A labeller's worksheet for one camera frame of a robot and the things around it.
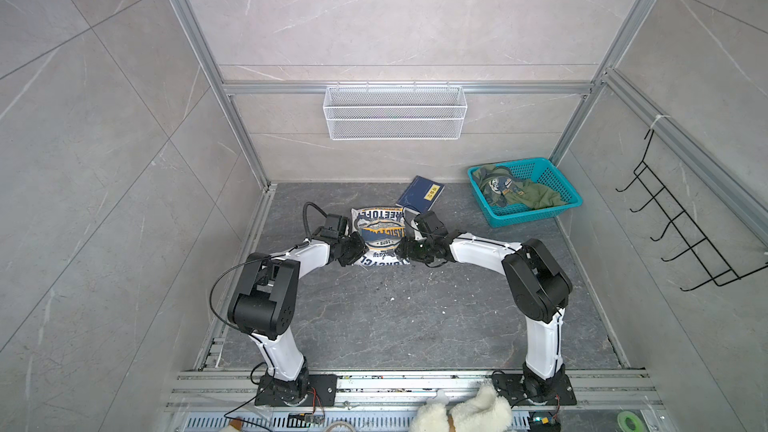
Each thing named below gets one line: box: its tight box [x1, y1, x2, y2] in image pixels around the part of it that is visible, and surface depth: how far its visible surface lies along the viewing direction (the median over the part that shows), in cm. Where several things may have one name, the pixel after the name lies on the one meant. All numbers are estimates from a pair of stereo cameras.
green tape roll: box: [617, 410, 645, 432], surface depth 71 cm
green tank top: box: [472, 165, 567, 209], surface depth 113 cm
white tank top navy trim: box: [350, 206, 422, 266], surface depth 100 cm
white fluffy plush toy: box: [409, 384, 513, 432], surface depth 63 cm
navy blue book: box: [396, 175, 445, 214], surface depth 117 cm
